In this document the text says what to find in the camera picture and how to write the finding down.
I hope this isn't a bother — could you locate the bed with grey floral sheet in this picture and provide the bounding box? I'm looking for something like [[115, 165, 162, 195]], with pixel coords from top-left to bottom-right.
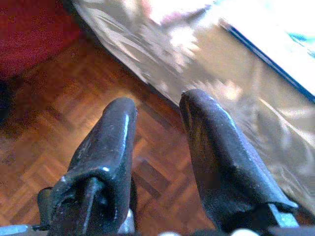
[[71, 0, 315, 212]]

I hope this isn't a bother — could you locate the colourful anime cover book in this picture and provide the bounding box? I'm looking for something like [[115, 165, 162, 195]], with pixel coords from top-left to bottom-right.
[[219, 0, 315, 103]]

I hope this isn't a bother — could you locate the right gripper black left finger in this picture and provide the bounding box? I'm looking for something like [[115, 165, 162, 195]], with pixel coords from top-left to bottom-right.
[[36, 97, 138, 236]]

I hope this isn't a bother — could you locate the large red cushion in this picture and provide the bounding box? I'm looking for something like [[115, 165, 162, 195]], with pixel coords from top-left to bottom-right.
[[0, 0, 82, 82]]

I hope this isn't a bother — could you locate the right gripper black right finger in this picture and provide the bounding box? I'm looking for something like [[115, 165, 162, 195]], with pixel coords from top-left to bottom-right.
[[179, 88, 300, 233]]

